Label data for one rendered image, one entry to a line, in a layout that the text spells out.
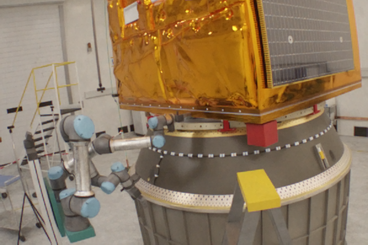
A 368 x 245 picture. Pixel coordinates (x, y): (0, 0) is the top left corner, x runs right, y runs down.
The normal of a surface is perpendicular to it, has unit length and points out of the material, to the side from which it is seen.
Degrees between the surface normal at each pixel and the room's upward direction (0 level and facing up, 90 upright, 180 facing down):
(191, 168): 62
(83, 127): 83
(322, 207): 90
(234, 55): 88
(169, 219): 90
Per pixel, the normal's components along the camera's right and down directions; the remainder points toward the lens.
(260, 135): -0.80, 0.17
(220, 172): -0.32, -0.32
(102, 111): 0.60, 0.03
